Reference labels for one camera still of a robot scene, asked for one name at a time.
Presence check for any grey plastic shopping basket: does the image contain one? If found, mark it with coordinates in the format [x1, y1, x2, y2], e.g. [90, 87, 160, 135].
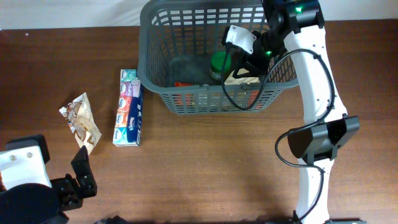
[138, 0, 298, 107]

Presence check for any beige pasta bag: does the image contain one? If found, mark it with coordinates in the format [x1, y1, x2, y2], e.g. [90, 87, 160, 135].
[224, 70, 260, 85]

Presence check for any brown snack pouch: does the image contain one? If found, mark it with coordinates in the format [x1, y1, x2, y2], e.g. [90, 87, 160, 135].
[58, 92, 102, 155]

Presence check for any green lid glass jar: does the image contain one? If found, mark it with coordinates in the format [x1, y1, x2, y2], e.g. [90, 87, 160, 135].
[210, 51, 232, 81]

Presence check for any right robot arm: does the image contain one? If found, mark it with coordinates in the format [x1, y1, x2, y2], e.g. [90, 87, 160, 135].
[222, 1, 360, 223]

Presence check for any Kleenex tissue multipack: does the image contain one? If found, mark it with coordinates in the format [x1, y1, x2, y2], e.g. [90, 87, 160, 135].
[113, 69, 144, 147]

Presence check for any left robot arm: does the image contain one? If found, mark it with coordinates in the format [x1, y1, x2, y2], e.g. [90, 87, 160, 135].
[1, 134, 98, 223]

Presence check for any orange spaghetti pasta packet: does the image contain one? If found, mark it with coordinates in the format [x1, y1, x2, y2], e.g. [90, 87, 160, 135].
[161, 82, 272, 114]

